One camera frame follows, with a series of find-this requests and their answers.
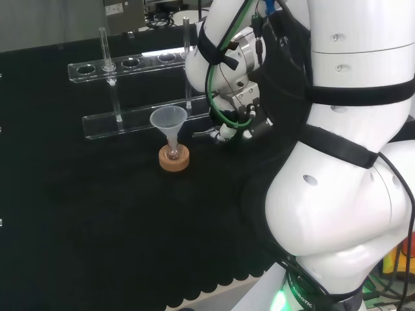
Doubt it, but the green cable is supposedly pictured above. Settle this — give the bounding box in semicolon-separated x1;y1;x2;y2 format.
205;0;257;128

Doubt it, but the yellow stop button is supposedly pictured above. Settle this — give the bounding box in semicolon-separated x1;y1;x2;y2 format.
381;238;415;277

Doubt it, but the cork ring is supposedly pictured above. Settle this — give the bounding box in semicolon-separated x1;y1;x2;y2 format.
158;144;191;173

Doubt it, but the clear acrylic funnel stand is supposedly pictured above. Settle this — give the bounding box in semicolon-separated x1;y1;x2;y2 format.
67;16;213;141

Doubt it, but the black bench cloth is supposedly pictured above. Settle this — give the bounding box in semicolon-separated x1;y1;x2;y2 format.
0;23;292;311

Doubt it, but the small round-bottom glass flask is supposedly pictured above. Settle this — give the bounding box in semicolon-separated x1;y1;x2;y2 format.
165;142;181;161

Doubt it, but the translucent plastic funnel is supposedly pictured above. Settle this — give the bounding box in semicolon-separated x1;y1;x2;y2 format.
149;106;188;150

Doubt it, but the thick black cable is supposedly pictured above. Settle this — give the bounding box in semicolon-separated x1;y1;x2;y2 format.
377;151;415;311

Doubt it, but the grey metal box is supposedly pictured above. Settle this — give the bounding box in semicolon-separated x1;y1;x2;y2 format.
102;0;146;34

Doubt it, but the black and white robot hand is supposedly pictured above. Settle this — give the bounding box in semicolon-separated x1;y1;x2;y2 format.
193;80;274;146

